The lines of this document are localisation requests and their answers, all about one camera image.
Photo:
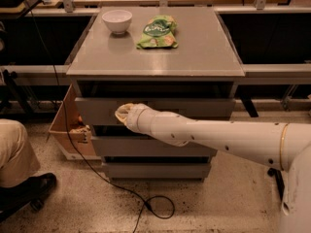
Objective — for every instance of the white gripper with wrap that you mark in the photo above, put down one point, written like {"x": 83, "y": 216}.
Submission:
{"x": 132, "y": 117}

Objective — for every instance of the grey top drawer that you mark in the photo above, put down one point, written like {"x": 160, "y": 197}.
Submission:
{"x": 101, "y": 111}

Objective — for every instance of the grey drawer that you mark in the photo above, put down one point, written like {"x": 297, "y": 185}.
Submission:
{"x": 101, "y": 111}
{"x": 144, "y": 147}
{"x": 156, "y": 170}

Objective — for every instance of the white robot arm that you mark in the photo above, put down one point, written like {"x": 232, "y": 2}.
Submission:
{"x": 282, "y": 146}

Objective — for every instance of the grey middle drawer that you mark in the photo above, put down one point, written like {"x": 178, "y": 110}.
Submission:
{"x": 144, "y": 147}

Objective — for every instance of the grey bottom drawer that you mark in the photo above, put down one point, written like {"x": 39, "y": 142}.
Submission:
{"x": 156, "y": 170}

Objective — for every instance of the grey drawer cabinet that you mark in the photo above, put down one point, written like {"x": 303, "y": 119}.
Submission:
{"x": 204, "y": 65}

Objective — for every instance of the cardboard box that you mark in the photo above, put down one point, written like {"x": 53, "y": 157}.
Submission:
{"x": 72, "y": 138}

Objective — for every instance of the green chip bag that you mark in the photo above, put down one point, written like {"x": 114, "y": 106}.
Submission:
{"x": 159, "y": 33}

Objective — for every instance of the white bowl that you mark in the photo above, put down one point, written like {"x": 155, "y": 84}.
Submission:
{"x": 117, "y": 21}

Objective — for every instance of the person leg beige trousers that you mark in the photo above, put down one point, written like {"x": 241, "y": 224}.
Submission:
{"x": 18, "y": 160}

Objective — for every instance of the black shoe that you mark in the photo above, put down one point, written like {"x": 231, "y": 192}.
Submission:
{"x": 32, "y": 188}

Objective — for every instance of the black metal floor stand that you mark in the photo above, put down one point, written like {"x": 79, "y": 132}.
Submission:
{"x": 277, "y": 175}

